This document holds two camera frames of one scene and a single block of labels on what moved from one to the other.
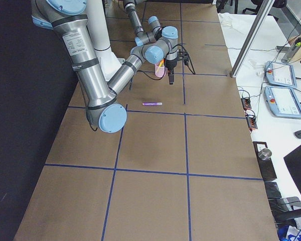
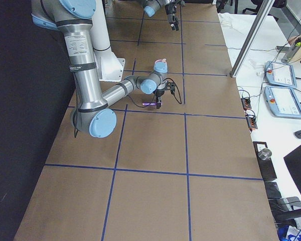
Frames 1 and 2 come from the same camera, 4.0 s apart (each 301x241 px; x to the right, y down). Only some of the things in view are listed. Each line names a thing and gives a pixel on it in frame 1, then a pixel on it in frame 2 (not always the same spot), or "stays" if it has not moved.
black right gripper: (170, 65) -> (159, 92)
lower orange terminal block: (251, 122) stays
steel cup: (265, 154) stays
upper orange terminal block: (246, 102) stays
